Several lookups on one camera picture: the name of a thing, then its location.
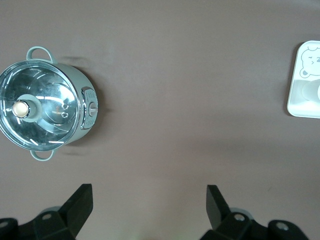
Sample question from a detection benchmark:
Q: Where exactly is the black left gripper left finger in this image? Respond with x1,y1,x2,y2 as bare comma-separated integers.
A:
17,183,94,240

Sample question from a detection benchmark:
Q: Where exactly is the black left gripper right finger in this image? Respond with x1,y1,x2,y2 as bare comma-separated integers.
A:
201,184,270,240

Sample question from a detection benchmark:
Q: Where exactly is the glass pot lid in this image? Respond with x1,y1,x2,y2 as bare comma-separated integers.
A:
0,59,85,153

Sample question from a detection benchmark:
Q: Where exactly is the pale green electric pot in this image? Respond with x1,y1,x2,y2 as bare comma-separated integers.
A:
0,45,99,162

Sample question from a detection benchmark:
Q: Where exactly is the white bear print tray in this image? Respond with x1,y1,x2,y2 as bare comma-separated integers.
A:
286,40,320,119

